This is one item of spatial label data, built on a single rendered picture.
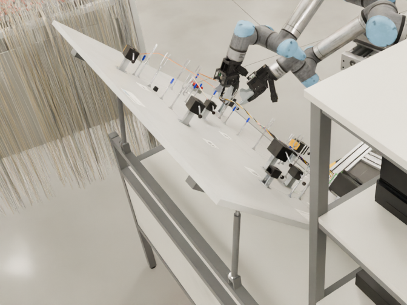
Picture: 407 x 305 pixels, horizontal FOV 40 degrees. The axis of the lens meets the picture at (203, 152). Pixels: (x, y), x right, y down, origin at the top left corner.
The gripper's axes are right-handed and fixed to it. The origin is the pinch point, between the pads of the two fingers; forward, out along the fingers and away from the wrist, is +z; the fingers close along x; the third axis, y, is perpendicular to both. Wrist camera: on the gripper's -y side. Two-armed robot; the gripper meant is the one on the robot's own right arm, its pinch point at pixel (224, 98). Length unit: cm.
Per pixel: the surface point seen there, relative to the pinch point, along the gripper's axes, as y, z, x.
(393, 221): 49, -33, 98
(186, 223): 43, 27, 33
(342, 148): -145, 69, 2
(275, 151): 28, -14, 48
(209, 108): 28.0, -10.4, 15.1
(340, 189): 23, -14, 72
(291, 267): 16, 32, 68
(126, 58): 51, -21, -9
